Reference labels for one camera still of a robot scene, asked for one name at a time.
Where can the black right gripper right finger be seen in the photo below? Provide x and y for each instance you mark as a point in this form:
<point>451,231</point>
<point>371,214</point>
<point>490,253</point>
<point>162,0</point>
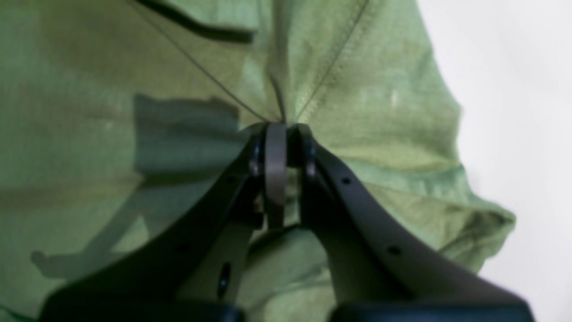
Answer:
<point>380,271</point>

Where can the green t-shirt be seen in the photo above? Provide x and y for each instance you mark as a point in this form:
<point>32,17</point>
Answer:
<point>117,115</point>

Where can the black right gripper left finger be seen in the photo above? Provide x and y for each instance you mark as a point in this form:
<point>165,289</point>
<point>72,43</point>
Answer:
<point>192,271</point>

